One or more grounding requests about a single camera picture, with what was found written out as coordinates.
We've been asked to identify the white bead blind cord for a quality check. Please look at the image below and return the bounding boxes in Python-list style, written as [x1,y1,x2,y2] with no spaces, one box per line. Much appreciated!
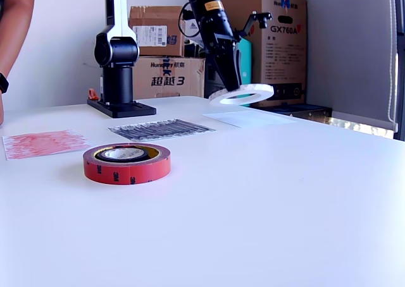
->
[386,0,399,125]

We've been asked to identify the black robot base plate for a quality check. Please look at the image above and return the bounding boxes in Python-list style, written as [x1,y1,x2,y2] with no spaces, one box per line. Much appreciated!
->
[87,99,158,119]

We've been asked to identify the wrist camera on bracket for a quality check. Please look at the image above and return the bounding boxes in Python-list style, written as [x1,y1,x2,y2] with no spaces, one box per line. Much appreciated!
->
[234,11,273,43]

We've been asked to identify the white tape roll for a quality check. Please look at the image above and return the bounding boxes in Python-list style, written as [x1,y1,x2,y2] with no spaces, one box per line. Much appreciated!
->
[208,83,275,107]

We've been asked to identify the teal box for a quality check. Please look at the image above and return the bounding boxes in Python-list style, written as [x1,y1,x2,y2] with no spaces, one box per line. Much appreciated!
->
[204,37,253,107]

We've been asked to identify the tall GX760A cardboard box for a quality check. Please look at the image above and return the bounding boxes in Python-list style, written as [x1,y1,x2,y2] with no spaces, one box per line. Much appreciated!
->
[220,0,308,108]

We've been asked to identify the dark window frame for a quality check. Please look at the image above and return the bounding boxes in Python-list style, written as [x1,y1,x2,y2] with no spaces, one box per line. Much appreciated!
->
[391,0,405,142]

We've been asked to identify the red tape roll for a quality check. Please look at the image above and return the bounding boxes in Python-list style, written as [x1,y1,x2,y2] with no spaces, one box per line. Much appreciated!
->
[82,143,172,186]

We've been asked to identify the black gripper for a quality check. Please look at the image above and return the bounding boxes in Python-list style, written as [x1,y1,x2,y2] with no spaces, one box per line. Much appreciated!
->
[196,10,243,94]

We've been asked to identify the Huntkey cardboard box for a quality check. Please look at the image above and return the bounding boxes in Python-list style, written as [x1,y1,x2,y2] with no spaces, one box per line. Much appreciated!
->
[132,56,206,101]

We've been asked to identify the black tape roll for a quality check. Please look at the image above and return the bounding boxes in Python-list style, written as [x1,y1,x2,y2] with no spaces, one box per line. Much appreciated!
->
[94,146,151,162]

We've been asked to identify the black scribbled paper sheet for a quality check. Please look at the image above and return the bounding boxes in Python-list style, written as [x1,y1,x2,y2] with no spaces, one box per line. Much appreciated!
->
[107,118,218,142]

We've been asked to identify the small labelled cardboard box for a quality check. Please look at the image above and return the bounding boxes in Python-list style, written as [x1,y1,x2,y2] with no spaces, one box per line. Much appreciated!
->
[128,4,186,58]

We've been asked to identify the plain white paper sheet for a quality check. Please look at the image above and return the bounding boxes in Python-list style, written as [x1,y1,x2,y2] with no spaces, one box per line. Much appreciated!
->
[202,109,298,129]

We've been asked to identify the grey roller blind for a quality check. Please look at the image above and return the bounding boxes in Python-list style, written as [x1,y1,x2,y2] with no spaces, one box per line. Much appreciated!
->
[290,0,399,133]

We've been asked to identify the black camera cable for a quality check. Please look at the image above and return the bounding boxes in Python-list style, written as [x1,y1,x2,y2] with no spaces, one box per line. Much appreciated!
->
[178,1,203,41]

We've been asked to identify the person's left forearm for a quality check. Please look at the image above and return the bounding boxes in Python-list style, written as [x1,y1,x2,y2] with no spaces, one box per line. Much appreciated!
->
[0,0,36,76]

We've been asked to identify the red scribbled paper sheet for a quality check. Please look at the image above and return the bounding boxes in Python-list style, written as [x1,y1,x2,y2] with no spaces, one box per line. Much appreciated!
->
[2,129,92,161]

